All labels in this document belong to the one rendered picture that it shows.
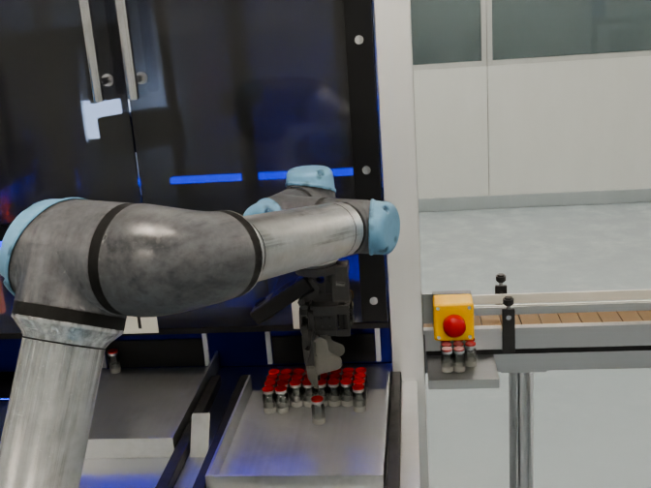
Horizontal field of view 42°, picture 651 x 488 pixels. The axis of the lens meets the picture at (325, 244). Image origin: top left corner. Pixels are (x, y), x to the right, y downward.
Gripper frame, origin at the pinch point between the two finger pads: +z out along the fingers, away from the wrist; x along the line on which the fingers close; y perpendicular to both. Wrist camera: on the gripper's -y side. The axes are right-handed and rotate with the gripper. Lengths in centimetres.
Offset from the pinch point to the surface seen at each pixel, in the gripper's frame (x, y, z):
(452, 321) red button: 12.3, 23.8, -4.2
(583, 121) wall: 477, 133, 37
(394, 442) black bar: -10.3, 13.6, 6.6
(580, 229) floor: 412, 120, 97
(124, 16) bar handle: 10, -27, -60
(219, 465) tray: -15.1, -13.3, 7.4
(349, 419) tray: 0.7, 5.6, 8.4
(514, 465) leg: 31, 36, 36
